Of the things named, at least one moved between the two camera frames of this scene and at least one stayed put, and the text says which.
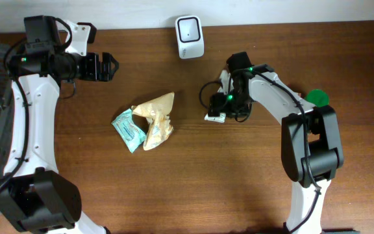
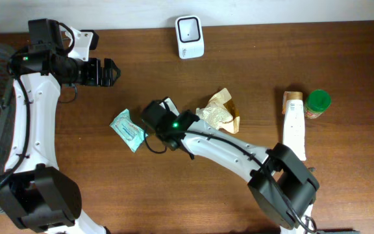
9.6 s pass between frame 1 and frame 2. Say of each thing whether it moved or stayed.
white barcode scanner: stayed
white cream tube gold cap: moved
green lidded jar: stayed
